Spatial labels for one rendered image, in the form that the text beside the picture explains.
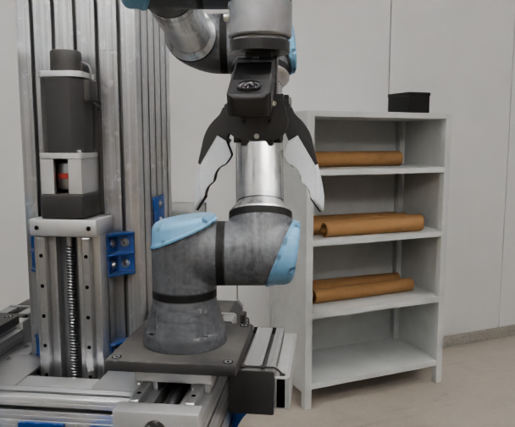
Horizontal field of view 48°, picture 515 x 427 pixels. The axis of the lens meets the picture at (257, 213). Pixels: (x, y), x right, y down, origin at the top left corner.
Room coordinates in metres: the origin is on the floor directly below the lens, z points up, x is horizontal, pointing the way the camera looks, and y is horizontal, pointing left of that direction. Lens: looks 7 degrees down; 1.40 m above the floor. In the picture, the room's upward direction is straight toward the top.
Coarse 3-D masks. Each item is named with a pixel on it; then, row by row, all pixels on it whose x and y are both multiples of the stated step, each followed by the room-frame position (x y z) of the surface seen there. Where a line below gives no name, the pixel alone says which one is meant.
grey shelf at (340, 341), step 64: (320, 128) 3.41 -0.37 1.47; (384, 128) 3.59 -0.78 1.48; (448, 128) 3.23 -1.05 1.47; (384, 192) 3.59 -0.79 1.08; (448, 192) 3.24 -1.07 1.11; (320, 256) 3.42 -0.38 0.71; (384, 256) 3.60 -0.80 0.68; (320, 320) 3.42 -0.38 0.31; (384, 320) 3.60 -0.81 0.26; (320, 384) 2.92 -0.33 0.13
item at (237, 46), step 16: (240, 48) 0.67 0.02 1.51; (256, 48) 0.67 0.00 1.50; (272, 48) 0.67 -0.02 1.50; (288, 48) 0.69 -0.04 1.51; (288, 96) 0.69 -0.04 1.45; (272, 112) 0.67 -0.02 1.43; (240, 128) 0.67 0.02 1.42; (256, 128) 0.67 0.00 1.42; (272, 128) 0.67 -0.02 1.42; (272, 144) 0.67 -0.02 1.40
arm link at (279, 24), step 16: (240, 0) 0.67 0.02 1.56; (256, 0) 0.66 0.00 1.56; (272, 0) 0.66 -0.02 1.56; (288, 0) 0.68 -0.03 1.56; (224, 16) 0.70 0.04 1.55; (240, 16) 0.67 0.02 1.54; (256, 16) 0.66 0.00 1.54; (272, 16) 0.66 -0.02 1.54; (288, 16) 0.68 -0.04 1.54; (240, 32) 0.67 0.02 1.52; (256, 32) 0.66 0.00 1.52; (272, 32) 0.67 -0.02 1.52; (288, 32) 0.68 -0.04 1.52
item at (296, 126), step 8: (288, 112) 0.67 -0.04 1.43; (288, 120) 0.67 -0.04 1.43; (296, 120) 0.67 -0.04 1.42; (288, 128) 0.67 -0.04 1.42; (296, 128) 0.67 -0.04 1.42; (304, 128) 0.67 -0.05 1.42; (288, 136) 0.67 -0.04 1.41; (304, 136) 0.67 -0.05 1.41; (304, 144) 0.67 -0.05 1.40; (312, 144) 0.67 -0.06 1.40; (312, 152) 0.67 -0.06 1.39
